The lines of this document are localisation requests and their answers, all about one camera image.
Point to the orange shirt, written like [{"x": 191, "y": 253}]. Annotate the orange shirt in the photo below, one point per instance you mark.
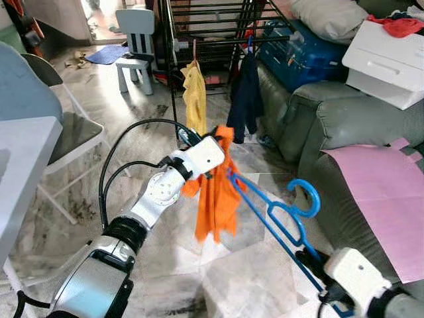
[{"x": 215, "y": 199}]

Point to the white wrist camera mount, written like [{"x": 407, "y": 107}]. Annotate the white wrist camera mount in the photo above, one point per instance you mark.
[
  {"x": 202, "y": 158},
  {"x": 354, "y": 275}
]

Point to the black metal drying rack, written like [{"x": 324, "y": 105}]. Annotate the black metal drying rack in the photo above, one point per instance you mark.
[{"x": 225, "y": 42}]

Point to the pale blue child chair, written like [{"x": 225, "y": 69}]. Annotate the pale blue child chair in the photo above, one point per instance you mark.
[{"x": 136, "y": 23}]

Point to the white plastic drawer unit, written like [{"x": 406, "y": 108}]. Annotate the white plastic drawer unit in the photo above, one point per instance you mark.
[{"x": 384, "y": 59}]

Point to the grey green sofa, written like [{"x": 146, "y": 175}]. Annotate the grey green sofa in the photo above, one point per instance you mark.
[{"x": 344, "y": 119}]

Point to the blue floor mat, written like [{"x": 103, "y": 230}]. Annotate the blue floor mat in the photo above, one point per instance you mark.
[{"x": 106, "y": 54}]

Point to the blue suitcase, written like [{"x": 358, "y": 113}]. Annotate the blue suitcase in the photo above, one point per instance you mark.
[{"x": 298, "y": 63}]

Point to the white folding table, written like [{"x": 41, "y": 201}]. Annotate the white folding table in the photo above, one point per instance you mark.
[{"x": 23, "y": 172}]

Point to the navy blue garment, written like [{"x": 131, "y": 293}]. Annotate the navy blue garment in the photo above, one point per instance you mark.
[{"x": 245, "y": 99}]

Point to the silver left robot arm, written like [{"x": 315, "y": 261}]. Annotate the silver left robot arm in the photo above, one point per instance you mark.
[{"x": 159, "y": 195}]

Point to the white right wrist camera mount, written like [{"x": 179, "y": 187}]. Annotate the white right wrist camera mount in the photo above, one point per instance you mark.
[{"x": 354, "y": 275}]

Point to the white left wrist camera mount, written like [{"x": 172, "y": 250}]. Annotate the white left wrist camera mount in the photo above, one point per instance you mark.
[{"x": 202, "y": 158}]

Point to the blue plastic hanger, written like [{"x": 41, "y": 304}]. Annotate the blue plastic hanger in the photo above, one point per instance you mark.
[
  {"x": 317, "y": 199},
  {"x": 250, "y": 48}
]

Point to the grey folding chair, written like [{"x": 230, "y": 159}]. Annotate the grey folding chair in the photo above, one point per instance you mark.
[{"x": 76, "y": 136}]

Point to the beige pillow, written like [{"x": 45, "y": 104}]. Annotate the beige pillow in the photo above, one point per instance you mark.
[{"x": 331, "y": 18}]

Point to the red cloth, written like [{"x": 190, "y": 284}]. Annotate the red cloth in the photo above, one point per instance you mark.
[{"x": 401, "y": 28}]

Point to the yellow shirt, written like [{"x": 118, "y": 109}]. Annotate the yellow shirt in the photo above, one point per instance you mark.
[{"x": 194, "y": 99}]

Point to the pink sheet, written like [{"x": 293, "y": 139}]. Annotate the pink sheet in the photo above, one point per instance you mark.
[{"x": 377, "y": 192}]

